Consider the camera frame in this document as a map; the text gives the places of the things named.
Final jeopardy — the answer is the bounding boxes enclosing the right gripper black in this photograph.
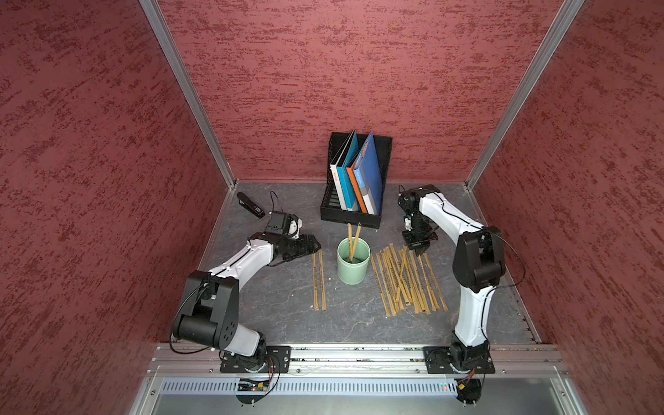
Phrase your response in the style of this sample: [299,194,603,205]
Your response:
[403,211,439,256]

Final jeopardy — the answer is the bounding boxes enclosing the green metal cup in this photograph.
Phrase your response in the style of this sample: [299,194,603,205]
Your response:
[336,238,371,285]

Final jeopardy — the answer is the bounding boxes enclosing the paper straw eleventh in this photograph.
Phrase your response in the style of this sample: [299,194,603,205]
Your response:
[387,244,411,310]

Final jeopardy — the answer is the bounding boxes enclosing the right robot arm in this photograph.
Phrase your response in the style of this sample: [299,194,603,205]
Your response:
[398,185,506,373]

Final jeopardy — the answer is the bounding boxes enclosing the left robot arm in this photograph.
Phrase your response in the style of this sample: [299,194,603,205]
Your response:
[171,212,321,373]

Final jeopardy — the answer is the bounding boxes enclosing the black mesh file holder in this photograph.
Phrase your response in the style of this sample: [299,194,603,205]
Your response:
[321,132,393,229]

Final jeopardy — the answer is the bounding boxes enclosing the teal book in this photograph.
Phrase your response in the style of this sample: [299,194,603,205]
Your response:
[334,131,360,211]

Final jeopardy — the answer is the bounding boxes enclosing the black stapler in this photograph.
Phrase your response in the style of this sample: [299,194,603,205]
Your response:
[237,192,266,219]

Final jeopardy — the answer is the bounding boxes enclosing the orange book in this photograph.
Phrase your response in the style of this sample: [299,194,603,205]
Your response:
[347,153,368,214]

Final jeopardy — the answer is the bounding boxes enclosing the blue folder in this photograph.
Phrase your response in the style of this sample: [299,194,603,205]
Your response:
[358,132,383,214]

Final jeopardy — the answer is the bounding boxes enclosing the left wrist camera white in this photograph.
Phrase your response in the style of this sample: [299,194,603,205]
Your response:
[286,214,303,240]

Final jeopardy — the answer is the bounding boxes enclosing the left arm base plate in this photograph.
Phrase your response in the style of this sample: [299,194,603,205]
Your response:
[220,345,292,375]

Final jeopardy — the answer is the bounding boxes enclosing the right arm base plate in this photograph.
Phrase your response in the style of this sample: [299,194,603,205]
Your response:
[423,342,496,375]

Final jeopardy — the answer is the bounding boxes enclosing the aluminium front rail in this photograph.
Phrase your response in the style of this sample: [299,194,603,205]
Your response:
[147,343,571,379]

